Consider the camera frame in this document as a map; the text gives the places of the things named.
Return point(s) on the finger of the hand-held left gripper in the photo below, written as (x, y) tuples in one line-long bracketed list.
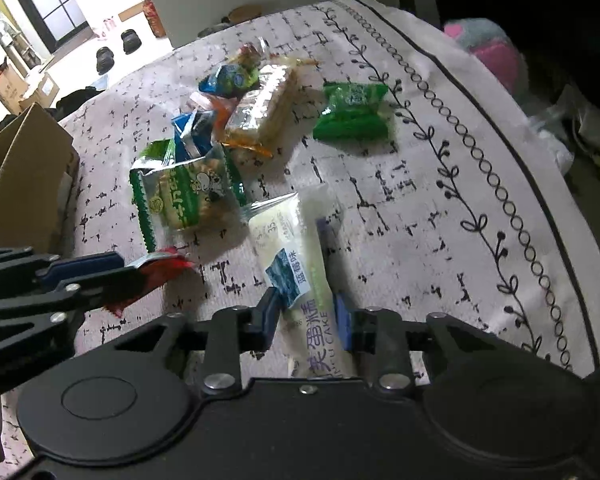
[(105, 290), (80, 266)]

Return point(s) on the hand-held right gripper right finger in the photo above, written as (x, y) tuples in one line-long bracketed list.
[(342, 327)]

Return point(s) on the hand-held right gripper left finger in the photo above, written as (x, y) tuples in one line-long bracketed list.
[(266, 316)]

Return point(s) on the red snack packet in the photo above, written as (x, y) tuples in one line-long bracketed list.
[(157, 267)]

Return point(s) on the white cake packet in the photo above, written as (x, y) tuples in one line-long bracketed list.
[(300, 245)]

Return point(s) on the brown cardboard box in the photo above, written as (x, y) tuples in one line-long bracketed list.
[(20, 180)]

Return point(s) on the green white cracker packet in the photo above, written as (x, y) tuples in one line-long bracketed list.
[(190, 192)]

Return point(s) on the pile of black clothing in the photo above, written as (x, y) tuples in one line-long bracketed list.
[(77, 99)]

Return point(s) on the dark blue snack packet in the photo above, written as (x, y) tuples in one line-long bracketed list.
[(195, 132)]

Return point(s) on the low cardboard carton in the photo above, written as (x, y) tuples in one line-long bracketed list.
[(42, 91)]

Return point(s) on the tall cardboard carton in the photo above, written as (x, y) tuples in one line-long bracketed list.
[(7, 82)]

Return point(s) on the clear cracker packet orange trim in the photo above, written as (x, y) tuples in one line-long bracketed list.
[(260, 110)]

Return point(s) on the black slipper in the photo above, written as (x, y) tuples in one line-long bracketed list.
[(130, 41), (105, 60)]

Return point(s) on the green snack packet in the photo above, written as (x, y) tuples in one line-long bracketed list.
[(354, 112)]

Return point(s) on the round blue snack packet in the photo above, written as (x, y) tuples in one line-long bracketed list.
[(229, 80)]

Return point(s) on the clear yellow snack packet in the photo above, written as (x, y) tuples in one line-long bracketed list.
[(260, 55)]

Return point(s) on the red patterned bag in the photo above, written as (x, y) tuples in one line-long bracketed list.
[(155, 15)]

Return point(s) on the pink plush toy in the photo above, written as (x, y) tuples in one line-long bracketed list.
[(490, 50)]

